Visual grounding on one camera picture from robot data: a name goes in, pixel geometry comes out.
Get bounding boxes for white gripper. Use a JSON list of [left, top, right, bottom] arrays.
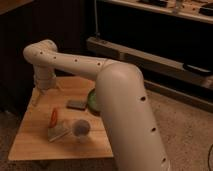
[[32, 68, 62, 106]]

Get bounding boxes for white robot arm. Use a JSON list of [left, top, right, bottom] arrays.
[[23, 40, 172, 171]]

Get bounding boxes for green ceramic bowl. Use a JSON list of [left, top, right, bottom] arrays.
[[87, 89, 100, 114]]

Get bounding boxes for wooden table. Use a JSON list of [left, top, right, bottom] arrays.
[[8, 77, 113, 161]]

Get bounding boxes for grey baseboard heater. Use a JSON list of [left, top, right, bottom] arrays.
[[86, 37, 213, 90]]

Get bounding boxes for black object on heater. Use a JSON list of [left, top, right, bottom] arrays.
[[182, 63, 213, 76]]

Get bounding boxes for light wooden shelf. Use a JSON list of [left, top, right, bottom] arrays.
[[101, 0, 213, 24]]

